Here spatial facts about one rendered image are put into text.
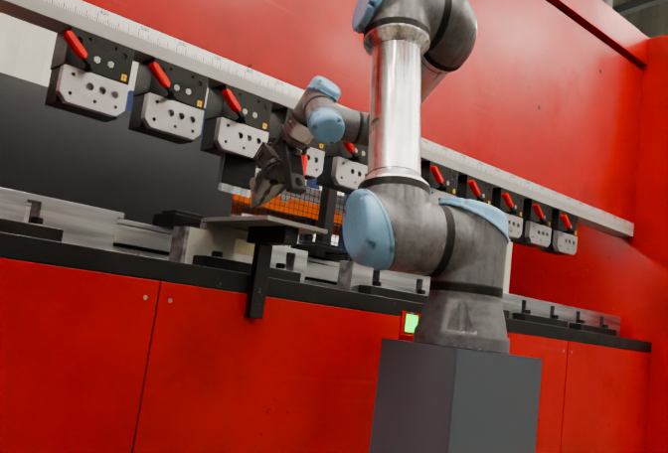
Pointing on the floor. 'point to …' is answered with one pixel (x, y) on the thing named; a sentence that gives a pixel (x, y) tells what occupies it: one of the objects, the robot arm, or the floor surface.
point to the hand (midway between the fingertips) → (256, 205)
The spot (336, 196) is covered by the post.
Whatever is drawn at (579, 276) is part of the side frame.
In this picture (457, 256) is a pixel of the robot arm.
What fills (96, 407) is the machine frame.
